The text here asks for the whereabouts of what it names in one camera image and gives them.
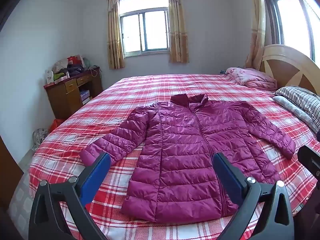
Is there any red and white gift bag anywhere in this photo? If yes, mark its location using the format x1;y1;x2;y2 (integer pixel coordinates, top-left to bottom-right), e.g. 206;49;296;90
67;54;85;67

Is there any bed with red plaid sheet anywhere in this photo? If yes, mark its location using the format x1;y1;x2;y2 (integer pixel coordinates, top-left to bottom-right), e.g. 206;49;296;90
9;74;320;240

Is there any magenta puffer jacket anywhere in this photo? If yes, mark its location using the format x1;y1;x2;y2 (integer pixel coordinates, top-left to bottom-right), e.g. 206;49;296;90
79;93;297;223

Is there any grey patterned bag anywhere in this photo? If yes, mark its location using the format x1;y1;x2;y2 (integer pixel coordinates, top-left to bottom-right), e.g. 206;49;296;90
32;128;49;150

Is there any grey floral pillow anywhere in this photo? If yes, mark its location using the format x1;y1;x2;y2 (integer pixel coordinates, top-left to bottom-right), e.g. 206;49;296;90
272;96;320;133

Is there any dark purple cloth pile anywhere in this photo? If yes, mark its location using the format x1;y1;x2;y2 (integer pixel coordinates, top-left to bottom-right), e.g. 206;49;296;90
66;65;84;77

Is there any wooden headboard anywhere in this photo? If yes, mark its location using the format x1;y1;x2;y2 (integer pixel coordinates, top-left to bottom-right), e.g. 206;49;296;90
260;44;320;95

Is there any striped pillow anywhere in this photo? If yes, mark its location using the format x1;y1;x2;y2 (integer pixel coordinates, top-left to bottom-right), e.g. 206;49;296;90
274;86;320;125

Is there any long pale yellow curtain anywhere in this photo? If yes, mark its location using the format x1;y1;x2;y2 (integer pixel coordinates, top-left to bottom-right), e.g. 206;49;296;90
245;0;267;70

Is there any stack of books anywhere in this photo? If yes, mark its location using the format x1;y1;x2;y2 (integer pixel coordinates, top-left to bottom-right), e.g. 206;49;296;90
80;90;91;105

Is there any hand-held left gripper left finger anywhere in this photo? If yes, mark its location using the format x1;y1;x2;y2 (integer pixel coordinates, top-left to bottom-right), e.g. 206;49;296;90
28;152;112;240

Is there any red plastic bag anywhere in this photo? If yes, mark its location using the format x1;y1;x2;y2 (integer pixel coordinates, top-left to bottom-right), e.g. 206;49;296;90
49;119;65;132

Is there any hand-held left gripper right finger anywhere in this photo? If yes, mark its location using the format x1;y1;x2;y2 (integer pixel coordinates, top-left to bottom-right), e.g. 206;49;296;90
212;152;295;240

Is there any white plastic bag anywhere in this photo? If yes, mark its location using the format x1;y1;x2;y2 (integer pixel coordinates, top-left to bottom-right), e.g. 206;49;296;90
52;59;69;72

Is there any brown wooden desk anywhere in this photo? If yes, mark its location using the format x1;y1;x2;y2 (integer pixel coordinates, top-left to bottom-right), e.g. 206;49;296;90
44;66;103;120

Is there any yellow patterned curtain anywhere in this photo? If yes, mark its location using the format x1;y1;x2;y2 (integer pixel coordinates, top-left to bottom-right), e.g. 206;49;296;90
167;0;190;64
107;0;125;70

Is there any brown wooden cabinet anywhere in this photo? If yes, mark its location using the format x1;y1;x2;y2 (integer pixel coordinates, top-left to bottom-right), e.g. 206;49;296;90
0;135;24;208

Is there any large side window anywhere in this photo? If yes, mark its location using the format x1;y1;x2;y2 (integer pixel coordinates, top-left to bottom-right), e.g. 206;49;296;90
262;0;320;63

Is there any small sliding window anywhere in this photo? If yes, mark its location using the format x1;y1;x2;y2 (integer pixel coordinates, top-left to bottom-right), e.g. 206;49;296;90
118;0;171;58

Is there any folded pink blanket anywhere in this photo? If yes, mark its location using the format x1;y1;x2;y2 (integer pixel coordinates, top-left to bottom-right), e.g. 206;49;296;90
226;67;277;90

